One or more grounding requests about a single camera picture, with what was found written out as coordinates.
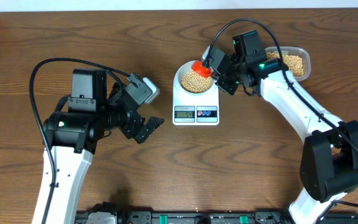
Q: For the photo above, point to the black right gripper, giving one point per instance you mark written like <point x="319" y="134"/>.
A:
<point x="222" y="84"/>

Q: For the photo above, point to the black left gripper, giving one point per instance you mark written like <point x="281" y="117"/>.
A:
<point x="135" y="121"/>

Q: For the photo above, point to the red measuring scoop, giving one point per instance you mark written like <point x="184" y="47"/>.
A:
<point x="198" y="68"/>

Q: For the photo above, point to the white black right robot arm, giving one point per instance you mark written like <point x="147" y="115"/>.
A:
<point x="329" y="163"/>

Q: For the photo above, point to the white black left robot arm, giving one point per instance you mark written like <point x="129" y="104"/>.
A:
<point x="72" y="131"/>

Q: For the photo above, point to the white digital kitchen scale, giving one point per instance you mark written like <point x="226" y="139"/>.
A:
<point x="195" y="109"/>

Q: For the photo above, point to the soybeans in bowl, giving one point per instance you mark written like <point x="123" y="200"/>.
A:
<point x="195" y="83"/>

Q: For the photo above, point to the grey round bowl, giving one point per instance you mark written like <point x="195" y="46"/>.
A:
<point x="184" y="69"/>

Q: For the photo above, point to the soybeans pile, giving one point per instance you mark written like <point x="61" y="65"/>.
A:
<point x="295" y="64"/>

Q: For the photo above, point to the clear plastic soybean container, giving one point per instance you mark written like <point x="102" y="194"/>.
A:
<point x="305" y="58"/>

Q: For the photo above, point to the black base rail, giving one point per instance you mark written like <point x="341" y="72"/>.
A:
<point x="106" y="212"/>

